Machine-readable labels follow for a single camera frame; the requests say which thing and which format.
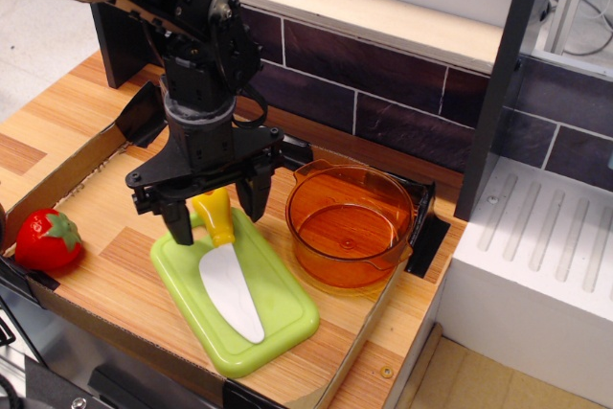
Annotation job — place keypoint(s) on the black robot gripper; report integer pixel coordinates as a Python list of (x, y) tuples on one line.
[(201, 156)]

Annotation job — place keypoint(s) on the white knife yellow handle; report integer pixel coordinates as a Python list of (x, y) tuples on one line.
[(220, 270)]

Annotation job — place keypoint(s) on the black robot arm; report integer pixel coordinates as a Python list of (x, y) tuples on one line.
[(209, 59)]

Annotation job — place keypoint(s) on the green plastic cutting board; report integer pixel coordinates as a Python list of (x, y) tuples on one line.
[(287, 313)]

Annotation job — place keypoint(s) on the orange transparent plastic pot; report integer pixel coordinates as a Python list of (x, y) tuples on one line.
[(350, 224)]

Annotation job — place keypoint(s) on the red toy strawberry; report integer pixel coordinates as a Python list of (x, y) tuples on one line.
[(47, 240)]

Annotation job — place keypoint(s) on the white dish drying rack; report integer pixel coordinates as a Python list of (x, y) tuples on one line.
[(530, 282)]

